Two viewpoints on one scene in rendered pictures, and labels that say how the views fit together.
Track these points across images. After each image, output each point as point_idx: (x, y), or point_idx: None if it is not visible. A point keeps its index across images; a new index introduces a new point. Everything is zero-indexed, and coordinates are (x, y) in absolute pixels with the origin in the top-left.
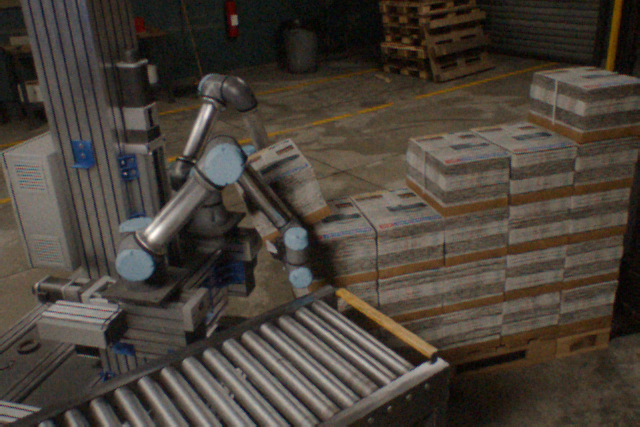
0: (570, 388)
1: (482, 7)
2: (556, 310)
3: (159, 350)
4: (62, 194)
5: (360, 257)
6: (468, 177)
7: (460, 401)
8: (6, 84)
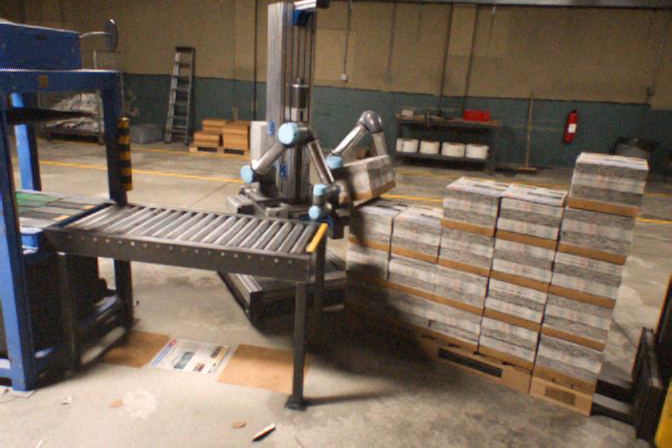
0: (511, 410)
1: None
2: (532, 348)
3: None
4: (264, 147)
5: (380, 231)
6: (462, 202)
7: (424, 369)
8: (394, 138)
